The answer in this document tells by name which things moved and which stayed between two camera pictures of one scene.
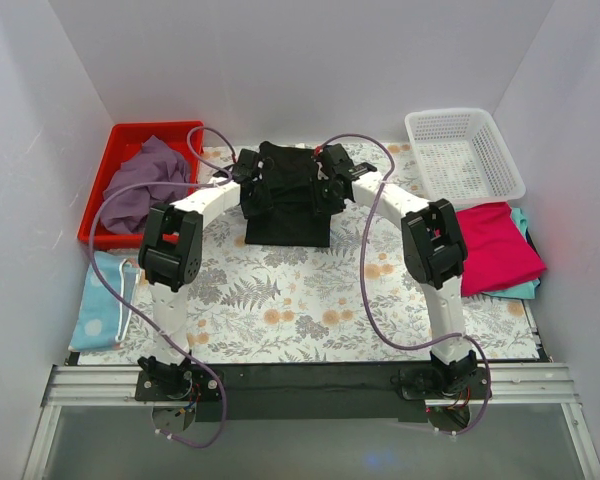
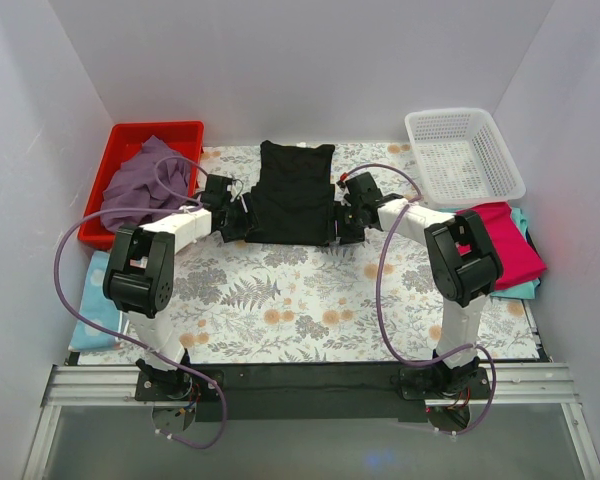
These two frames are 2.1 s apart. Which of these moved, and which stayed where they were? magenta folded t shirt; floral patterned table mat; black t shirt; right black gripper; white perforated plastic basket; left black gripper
Moved: left black gripper; right black gripper
Stayed: floral patterned table mat; white perforated plastic basket; black t shirt; magenta folded t shirt
